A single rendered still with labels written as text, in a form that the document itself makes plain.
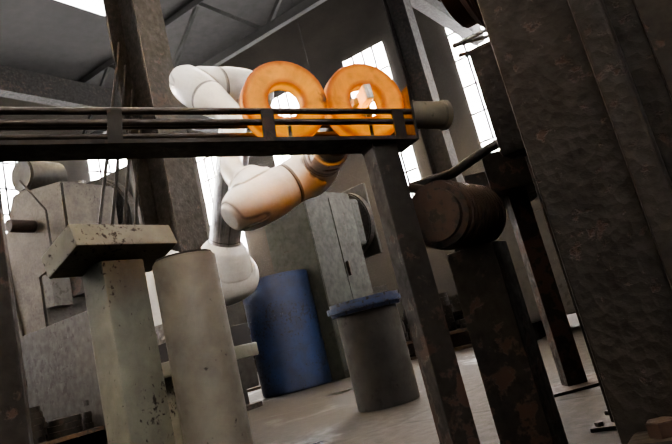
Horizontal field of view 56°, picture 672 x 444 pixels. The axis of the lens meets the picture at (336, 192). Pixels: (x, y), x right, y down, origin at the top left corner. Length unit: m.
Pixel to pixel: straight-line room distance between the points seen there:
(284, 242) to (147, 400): 3.95
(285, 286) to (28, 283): 3.02
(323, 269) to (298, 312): 0.39
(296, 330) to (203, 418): 3.72
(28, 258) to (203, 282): 5.86
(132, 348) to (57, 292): 5.10
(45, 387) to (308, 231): 2.12
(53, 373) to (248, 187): 3.33
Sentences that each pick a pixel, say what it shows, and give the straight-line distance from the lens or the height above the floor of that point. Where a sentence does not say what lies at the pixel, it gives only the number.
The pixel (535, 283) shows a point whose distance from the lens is 2.02.
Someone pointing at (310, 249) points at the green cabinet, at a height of 1.01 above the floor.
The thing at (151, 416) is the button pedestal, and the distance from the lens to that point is 1.32.
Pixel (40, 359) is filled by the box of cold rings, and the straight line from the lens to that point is 4.69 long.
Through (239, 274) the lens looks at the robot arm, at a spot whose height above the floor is 0.56.
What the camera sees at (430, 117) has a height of 0.66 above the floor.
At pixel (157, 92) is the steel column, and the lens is 4.65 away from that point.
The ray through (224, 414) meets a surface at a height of 0.22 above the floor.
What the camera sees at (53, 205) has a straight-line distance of 6.75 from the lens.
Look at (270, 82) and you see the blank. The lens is 1.15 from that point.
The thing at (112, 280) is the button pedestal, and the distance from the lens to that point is 1.31.
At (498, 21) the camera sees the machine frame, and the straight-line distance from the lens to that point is 1.13.
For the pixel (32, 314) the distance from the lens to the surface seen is 6.97.
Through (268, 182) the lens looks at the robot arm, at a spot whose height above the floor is 0.65.
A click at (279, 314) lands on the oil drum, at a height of 0.57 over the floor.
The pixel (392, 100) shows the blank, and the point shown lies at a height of 0.70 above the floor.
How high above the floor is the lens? 0.30
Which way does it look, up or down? 13 degrees up
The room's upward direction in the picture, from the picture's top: 14 degrees counter-clockwise
